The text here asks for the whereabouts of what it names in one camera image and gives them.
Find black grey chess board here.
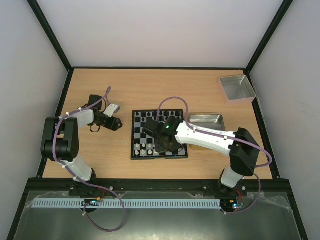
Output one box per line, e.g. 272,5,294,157
130,109,188,161

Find gold tin piece tray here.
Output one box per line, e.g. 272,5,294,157
187,113,227,151

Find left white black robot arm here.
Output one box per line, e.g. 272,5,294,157
40,95,123,193

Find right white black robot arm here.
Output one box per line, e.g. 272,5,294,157
142,117,260,196

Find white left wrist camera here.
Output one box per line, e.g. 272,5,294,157
103,103,121,118

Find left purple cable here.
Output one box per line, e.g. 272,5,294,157
53,86,127,232

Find purple cable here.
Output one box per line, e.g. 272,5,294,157
156,96,273,216
53,86,127,232

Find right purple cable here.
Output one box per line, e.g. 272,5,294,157
156,96,273,216

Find grey slotted cable duct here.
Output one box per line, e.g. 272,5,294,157
31,198,221,210

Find black metal frame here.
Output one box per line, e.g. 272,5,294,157
4,0,310,240

